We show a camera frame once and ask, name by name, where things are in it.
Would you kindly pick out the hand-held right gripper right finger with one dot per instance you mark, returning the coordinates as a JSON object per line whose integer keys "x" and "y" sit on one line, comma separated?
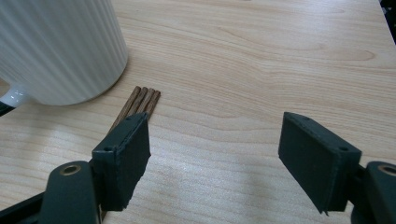
{"x": 317, "y": 161}

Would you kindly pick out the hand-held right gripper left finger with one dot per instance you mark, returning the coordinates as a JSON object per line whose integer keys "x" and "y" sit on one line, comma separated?
{"x": 121, "y": 165}

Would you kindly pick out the bundle of brown chopsticks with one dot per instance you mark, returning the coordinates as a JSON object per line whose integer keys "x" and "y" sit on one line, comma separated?
{"x": 140, "y": 102}

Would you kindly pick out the white ribbed mug black rim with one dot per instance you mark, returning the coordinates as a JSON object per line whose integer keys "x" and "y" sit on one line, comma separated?
{"x": 62, "y": 46}

